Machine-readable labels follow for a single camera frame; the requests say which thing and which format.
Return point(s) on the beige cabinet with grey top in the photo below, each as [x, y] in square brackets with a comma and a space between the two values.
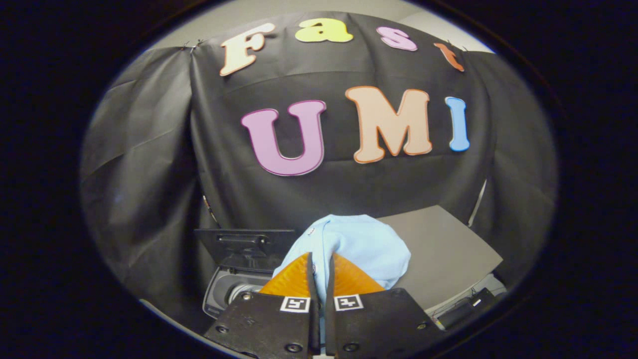
[443, 249]

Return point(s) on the light blue shirt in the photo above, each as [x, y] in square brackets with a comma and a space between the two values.
[359, 242]

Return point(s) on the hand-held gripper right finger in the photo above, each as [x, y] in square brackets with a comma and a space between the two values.
[329, 319]

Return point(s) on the black backdrop cloth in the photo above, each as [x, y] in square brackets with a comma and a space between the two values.
[149, 164]

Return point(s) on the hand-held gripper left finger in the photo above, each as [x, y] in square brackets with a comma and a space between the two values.
[314, 319]

